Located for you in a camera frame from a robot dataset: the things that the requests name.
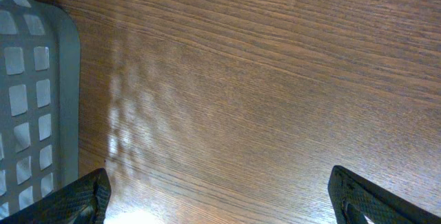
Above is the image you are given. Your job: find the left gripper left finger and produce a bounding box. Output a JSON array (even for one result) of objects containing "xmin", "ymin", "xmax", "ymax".
[{"xmin": 1, "ymin": 168, "xmax": 112, "ymax": 224}]

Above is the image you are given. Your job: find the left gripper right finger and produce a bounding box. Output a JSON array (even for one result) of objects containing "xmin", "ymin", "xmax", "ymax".
[{"xmin": 328, "ymin": 165, "xmax": 440, "ymax": 224}]

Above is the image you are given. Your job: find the grey plastic mesh basket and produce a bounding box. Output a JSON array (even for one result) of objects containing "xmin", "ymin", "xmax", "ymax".
[{"xmin": 1, "ymin": 0, "xmax": 81, "ymax": 218}]

